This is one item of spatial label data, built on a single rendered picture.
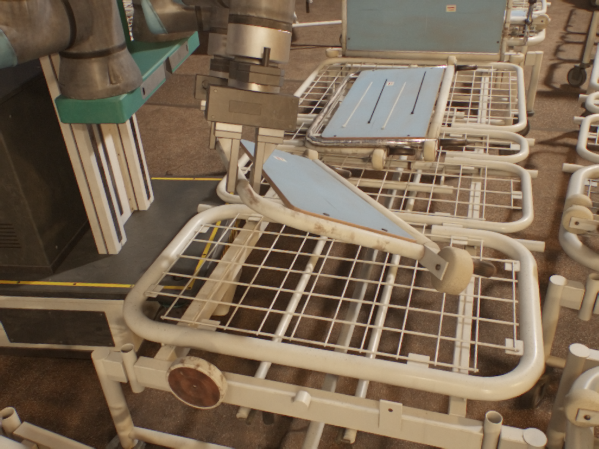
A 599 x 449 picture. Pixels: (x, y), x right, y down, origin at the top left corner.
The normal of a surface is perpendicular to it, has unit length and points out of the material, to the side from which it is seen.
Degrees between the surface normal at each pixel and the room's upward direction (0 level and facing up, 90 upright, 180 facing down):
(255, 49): 73
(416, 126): 5
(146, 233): 0
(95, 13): 93
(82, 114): 90
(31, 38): 107
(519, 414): 0
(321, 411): 90
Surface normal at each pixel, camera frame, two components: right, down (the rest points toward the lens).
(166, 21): 0.22, 0.75
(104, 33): 0.70, 0.37
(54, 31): 0.84, 0.41
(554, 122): -0.05, -0.84
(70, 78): -0.43, 0.20
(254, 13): -0.13, 0.25
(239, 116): 0.22, 0.29
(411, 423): -0.28, 0.54
